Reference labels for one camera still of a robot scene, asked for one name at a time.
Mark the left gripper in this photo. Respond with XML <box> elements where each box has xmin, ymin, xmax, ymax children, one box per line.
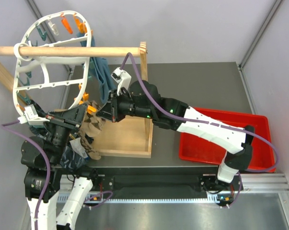
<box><xmin>46</xmin><ymin>101</ymin><xmax>88</xmax><ymax>163</ymax></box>

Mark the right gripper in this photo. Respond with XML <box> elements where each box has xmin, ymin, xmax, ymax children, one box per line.
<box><xmin>96</xmin><ymin>89</ymin><xmax>154</xmax><ymax>125</ymax></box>

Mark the orange clip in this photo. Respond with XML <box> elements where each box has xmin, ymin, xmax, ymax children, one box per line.
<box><xmin>87</xmin><ymin>104</ymin><xmax>97</xmax><ymax>115</ymax></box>
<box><xmin>79</xmin><ymin>83</ymin><xmax>89</xmax><ymax>101</ymax></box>

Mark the brown argyle sock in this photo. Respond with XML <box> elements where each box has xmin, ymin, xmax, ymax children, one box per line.
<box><xmin>80</xmin><ymin>137</ymin><xmax>101</xmax><ymax>160</ymax></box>
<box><xmin>78</xmin><ymin>112</ymin><xmax>105</xmax><ymax>138</ymax></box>

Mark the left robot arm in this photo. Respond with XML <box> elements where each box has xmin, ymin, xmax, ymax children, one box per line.
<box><xmin>19</xmin><ymin>103</ymin><xmax>100</xmax><ymax>230</ymax></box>

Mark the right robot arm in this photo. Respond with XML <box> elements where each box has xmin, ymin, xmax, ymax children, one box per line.
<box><xmin>97</xmin><ymin>80</ymin><xmax>255</xmax><ymax>190</ymax></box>

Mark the white plastic sock hanger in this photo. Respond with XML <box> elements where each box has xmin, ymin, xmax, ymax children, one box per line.
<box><xmin>12</xmin><ymin>11</ymin><xmax>93</xmax><ymax>116</ymax></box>

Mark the teal clip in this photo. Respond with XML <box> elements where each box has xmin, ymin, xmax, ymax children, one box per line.
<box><xmin>17</xmin><ymin>71</ymin><xmax>32</xmax><ymax>86</ymax></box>
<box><xmin>17</xmin><ymin>91</ymin><xmax>31</xmax><ymax>104</ymax></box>

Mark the wooden rack base tray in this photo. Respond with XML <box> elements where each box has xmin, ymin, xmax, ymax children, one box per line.
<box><xmin>50</xmin><ymin>109</ymin><xmax>154</xmax><ymax>159</ymax></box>

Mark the teal blue sock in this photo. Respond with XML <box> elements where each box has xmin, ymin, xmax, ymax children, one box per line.
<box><xmin>77</xmin><ymin>31</ymin><xmax>116</xmax><ymax>104</ymax></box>

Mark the red plastic tray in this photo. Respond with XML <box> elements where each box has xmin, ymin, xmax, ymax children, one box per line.
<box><xmin>178</xmin><ymin>108</ymin><xmax>275</xmax><ymax>173</ymax></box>

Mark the wooden rod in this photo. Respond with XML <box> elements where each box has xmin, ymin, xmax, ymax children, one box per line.
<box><xmin>0</xmin><ymin>46</ymin><xmax>141</xmax><ymax>58</ymax></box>

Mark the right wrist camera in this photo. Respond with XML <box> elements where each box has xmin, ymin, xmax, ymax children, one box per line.
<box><xmin>111</xmin><ymin>67</ymin><xmax>131</xmax><ymax>96</ymax></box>

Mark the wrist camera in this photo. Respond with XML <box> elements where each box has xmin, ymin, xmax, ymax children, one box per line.
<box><xmin>111</xmin><ymin>67</ymin><xmax>131</xmax><ymax>96</ymax></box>
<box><xmin>18</xmin><ymin>105</ymin><xmax>49</xmax><ymax>126</ymax></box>

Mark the wooden rack upright post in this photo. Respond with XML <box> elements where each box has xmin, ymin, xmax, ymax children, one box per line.
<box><xmin>139</xmin><ymin>42</ymin><xmax>152</xmax><ymax>142</ymax></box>

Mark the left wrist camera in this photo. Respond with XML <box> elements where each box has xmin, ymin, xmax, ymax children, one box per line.
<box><xmin>18</xmin><ymin>105</ymin><xmax>49</xmax><ymax>126</ymax></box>

